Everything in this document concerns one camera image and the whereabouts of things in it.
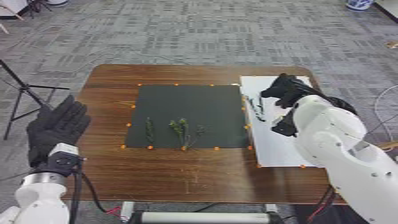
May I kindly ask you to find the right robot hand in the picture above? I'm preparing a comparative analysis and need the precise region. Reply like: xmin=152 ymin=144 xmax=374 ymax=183
xmin=259 ymin=72 xmax=360 ymax=116

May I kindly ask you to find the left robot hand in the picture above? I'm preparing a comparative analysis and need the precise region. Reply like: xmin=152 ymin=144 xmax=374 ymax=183
xmin=24 ymin=94 xmax=92 ymax=167

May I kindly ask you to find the bunch of green sprigs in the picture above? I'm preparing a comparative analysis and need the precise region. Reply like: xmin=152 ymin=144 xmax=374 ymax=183
xmin=243 ymin=94 xmax=269 ymax=123

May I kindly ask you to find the black tripod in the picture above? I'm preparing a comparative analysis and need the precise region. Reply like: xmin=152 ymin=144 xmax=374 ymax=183
xmin=0 ymin=59 xmax=72 ymax=141

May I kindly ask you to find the green sprig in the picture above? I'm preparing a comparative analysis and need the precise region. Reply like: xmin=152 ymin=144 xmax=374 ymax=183
xmin=166 ymin=119 xmax=186 ymax=150
xmin=143 ymin=116 xmax=156 ymax=147
xmin=177 ymin=117 xmax=191 ymax=151

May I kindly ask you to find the dark mat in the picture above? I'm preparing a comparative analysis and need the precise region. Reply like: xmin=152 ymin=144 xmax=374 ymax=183
xmin=122 ymin=84 xmax=253 ymax=150

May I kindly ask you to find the white sheet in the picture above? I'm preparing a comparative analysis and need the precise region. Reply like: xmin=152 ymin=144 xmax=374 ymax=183
xmin=237 ymin=74 xmax=325 ymax=169

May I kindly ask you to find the blue and white vase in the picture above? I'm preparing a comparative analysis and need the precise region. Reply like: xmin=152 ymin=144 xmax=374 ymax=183
xmin=344 ymin=0 xmax=376 ymax=12

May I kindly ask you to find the pale grey bar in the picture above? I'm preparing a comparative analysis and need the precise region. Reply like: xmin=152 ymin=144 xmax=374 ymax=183
xmin=138 ymin=211 xmax=271 ymax=224

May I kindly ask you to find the black cable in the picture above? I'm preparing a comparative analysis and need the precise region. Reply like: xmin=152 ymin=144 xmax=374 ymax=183
xmin=78 ymin=169 xmax=124 ymax=217

